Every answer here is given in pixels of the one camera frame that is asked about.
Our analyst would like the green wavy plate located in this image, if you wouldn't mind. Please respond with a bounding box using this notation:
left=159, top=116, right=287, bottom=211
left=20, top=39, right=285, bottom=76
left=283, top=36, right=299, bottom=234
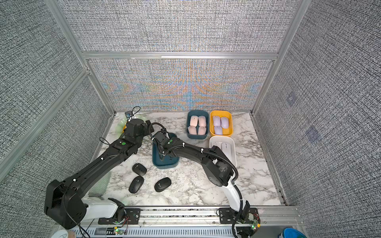
left=115, top=115, right=128, bottom=135

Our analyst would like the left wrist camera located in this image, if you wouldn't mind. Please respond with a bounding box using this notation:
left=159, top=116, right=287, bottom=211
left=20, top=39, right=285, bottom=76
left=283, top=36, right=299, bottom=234
left=125, top=111, right=134, bottom=120

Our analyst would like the white storage box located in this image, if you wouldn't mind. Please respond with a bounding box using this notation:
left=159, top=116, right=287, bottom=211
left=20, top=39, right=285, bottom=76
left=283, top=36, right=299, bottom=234
left=209, top=136, right=237, bottom=166

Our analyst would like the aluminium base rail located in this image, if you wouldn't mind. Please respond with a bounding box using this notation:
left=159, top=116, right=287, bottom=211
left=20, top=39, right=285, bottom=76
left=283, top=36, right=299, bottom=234
left=56, top=203, right=307, bottom=235

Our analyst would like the blue round object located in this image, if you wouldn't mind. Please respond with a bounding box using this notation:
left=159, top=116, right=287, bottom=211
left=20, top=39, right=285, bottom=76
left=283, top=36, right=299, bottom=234
left=278, top=228, right=307, bottom=238

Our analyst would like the purple mouse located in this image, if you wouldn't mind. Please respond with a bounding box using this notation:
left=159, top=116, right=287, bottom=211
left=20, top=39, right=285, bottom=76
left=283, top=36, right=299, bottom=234
left=220, top=117, right=230, bottom=129
left=214, top=126, right=223, bottom=135
left=212, top=116, right=221, bottom=127

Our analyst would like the yellow storage box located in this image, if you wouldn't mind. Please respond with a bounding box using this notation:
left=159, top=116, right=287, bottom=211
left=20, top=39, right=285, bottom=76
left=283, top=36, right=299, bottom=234
left=209, top=110, right=234, bottom=137

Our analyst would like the white round object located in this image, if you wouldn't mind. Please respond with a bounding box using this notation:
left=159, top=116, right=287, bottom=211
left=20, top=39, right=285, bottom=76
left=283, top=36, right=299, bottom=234
left=51, top=230, right=76, bottom=238

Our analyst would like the pink mouse top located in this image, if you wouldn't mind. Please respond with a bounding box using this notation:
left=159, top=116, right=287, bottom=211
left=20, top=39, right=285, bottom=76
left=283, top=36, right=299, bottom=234
left=198, top=116, right=207, bottom=128

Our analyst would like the teal storage box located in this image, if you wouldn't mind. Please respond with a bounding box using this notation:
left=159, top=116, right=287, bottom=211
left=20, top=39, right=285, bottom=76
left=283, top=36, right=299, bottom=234
left=186, top=110, right=209, bottom=139
left=152, top=142, right=180, bottom=170

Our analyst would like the white mouse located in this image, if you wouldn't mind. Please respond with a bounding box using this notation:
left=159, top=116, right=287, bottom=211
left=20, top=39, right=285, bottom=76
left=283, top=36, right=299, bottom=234
left=221, top=143, right=232, bottom=158
left=214, top=141, right=222, bottom=149

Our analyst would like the green cloth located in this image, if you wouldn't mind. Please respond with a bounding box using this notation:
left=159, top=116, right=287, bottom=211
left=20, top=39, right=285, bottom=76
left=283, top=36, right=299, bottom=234
left=88, top=172, right=112, bottom=197

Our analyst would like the peach pink mouse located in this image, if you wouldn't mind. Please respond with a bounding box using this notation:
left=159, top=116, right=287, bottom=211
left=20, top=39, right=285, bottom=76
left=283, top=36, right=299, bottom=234
left=190, top=115, right=198, bottom=127

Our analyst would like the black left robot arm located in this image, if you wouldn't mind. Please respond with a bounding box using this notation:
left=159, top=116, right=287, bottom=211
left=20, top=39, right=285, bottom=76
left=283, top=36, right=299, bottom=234
left=44, top=119, right=151, bottom=229

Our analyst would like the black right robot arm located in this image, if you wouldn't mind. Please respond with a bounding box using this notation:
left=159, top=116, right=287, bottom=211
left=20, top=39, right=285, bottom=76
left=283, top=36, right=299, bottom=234
left=147, top=121, right=250, bottom=220

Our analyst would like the black mouse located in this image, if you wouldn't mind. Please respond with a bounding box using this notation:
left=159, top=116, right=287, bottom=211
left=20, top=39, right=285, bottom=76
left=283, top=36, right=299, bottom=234
left=132, top=163, right=147, bottom=177
left=129, top=176, right=144, bottom=194
left=154, top=177, right=172, bottom=192

